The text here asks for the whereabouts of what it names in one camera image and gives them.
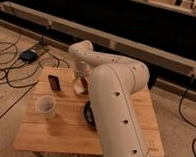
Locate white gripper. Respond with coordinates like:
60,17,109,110
73,61,90,95

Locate black eraser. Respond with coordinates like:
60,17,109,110
48,75,61,92

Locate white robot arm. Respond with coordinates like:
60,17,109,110
68,40,151,157

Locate black round dish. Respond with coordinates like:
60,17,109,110
83,101,96,129

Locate white plastic cup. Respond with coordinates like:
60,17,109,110
36,95,56,119

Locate wooden bamboo table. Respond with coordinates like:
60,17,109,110
12,64,170,157

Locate black power adapter box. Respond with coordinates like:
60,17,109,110
20,50,38,63

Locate black cable on floor left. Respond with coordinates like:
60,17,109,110
0,30,72,135

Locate long wooden beam frame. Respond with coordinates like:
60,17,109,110
0,1,196,77

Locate black cable on right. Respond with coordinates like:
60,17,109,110
175,73,196,157

